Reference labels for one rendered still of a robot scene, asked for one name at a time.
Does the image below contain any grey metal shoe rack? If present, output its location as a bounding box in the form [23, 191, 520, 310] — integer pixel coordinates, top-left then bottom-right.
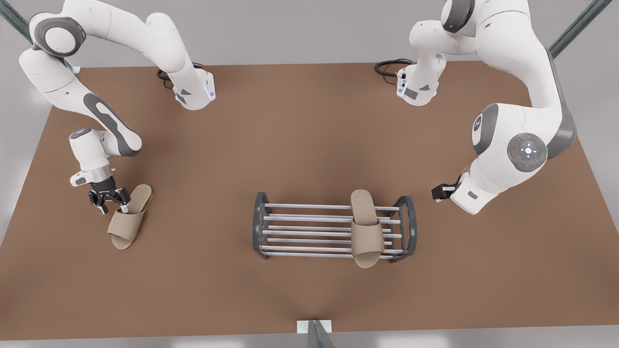
[252, 191, 417, 264]

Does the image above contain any silver frame post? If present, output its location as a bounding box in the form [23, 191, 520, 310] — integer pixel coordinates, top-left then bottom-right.
[0, 0, 83, 74]
[296, 319, 336, 348]
[548, 0, 614, 59]

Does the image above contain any beige slipper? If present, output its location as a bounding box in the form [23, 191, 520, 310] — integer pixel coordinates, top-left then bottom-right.
[107, 184, 153, 250]
[350, 189, 385, 269]

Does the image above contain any black cable loop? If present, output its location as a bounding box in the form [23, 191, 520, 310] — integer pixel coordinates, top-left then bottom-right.
[156, 62, 205, 90]
[374, 58, 414, 87]

